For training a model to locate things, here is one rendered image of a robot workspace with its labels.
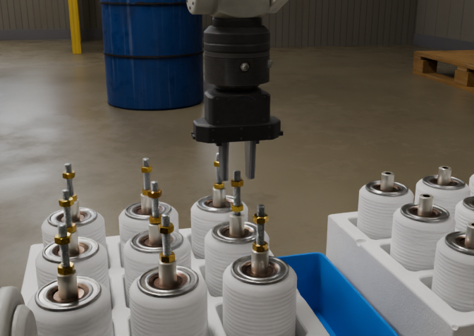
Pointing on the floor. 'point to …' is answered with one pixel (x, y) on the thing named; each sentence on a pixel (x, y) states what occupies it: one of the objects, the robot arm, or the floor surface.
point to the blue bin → (335, 298)
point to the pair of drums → (151, 45)
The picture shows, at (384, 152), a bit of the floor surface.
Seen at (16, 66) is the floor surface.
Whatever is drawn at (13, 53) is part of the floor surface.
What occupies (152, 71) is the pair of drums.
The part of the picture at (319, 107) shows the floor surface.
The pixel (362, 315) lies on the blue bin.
